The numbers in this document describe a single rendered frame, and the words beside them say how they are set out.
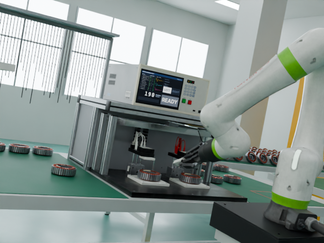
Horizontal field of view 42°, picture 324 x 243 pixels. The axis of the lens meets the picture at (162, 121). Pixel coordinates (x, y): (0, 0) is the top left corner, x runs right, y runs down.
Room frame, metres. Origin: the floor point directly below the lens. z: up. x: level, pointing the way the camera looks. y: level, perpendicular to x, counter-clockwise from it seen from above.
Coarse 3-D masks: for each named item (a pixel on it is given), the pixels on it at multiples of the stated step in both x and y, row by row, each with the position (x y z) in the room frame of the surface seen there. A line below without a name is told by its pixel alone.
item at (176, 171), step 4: (168, 168) 2.24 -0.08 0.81; (172, 168) 2.22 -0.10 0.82; (176, 168) 2.23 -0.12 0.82; (180, 168) 2.26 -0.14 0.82; (168, 172) 2.24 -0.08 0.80; (172, 172) 2.22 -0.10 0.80; (176, 172) 2.23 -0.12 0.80; (180, 172) 2.24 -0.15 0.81; (168, 176) 2.23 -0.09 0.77; (172, 176) 2.22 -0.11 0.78; (176, 176) 2.23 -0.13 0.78
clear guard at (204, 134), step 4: (180, 124) 2.13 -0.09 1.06; (184, 124) 2.10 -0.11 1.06; (192, 124) 2.31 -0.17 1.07; (196, 128) 2.01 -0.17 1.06; (200, 128) 2.01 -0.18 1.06; (204, 128) 2.07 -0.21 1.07; (200, 132) 1.99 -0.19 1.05; (204, 132) 2.01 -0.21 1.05; (208, 132) 2.02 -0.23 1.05; (200, 136) 1.97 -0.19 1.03; (204, 136) 1.98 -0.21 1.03; (208, 136) 2.00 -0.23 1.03; (204, 140) 1.97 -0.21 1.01
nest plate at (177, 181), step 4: (172, 180) 2.13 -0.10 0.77; (176, 180) 2.11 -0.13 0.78; (180, 184) 2.07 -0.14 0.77; (184, 184) 2.04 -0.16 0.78; (188, 184) 2.06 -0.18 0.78; (192, 184) 2.08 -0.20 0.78; (200, 184) 2.12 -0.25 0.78; (200, 188) 2.08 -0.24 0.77; (204, 188) 2.09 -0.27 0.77; (208, 188) 2.10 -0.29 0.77
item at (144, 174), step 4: (140, 172) 1.97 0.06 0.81; (144, 172) 1.96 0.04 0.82; (148, 172) 2.04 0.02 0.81; (152, 172) 2.03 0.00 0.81; (156, 172) 2.03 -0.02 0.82; (140, 176) 1.97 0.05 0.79; (144, 176) 1.95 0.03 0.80; (148, 176) 1.95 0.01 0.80; (152, 176) 1.95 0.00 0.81; (156, 176) 1.96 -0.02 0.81; (160, 176) 1.98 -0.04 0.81; (148, 180) 1.95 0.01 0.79; (152, 180) 1.95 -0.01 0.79; (156, 180) 1.96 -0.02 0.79
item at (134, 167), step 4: (128, 164) 2.12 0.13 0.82; (132, 164) 2.09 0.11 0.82; (136, 164) 2.11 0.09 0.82; (140, 164) 2.13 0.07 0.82; (132, 168) 2.09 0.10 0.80; (136, 168) 2.10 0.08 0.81; (140, 168) 2.12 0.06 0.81; (128, 172) 2.10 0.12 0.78; (132, 172) 2.09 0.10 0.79; (136, 172) 2.11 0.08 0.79
